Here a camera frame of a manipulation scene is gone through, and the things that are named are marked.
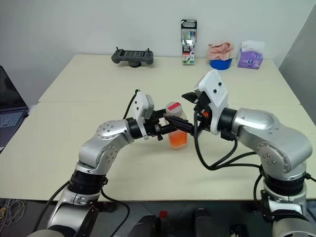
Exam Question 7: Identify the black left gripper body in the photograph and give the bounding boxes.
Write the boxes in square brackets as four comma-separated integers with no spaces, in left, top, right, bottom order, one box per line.
[144,110,165,142]

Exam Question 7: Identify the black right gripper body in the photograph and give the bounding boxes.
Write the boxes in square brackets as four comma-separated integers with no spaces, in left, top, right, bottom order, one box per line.
[193,91,213,132]

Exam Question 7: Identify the clear bottle with orange drink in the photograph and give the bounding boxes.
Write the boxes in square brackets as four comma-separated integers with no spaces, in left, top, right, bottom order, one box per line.
[164,101,189,150]

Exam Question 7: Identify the blue bowl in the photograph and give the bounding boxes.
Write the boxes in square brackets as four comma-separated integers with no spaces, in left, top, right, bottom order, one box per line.
[209,58,233,71]

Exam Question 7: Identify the marker pen pack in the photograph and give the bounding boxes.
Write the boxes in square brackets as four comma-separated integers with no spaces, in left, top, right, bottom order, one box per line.
[180,19,198,66]

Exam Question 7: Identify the pink cloth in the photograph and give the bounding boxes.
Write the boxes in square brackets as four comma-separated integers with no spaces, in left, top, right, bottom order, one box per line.
[206,41,235,62]

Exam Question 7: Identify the gray handheld remote controller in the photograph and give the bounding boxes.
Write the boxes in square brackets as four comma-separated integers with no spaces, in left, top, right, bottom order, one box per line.
[111,46,155,68]

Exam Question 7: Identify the purple tissue box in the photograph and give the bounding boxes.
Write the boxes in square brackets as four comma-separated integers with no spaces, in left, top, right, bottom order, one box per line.
[237,40,266,70]

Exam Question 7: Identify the dark rounded shape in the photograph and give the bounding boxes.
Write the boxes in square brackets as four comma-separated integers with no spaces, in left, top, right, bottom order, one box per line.
[127,214,161,237]

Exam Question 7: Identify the gray partition panel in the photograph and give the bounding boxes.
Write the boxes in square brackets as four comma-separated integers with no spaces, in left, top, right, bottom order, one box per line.
[278,8,316,106]

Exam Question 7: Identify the dark laptop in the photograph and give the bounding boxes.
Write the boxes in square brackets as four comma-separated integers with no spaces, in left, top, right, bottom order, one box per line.
[0,65,30,149]

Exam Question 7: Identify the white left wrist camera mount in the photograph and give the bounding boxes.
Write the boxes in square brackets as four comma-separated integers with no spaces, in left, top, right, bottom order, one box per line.
[131,91,155,142]

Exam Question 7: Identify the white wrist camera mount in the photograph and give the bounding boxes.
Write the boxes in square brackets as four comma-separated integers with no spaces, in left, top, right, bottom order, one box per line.
[131,91,155,142]
[194,69,229,135]

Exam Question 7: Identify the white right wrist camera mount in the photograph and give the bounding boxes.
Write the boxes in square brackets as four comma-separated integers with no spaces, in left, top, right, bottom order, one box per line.
[194,69,229,135]

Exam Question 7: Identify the bundle of pale cables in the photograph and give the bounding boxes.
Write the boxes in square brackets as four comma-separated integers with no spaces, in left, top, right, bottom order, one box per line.
[0,197,26,229]

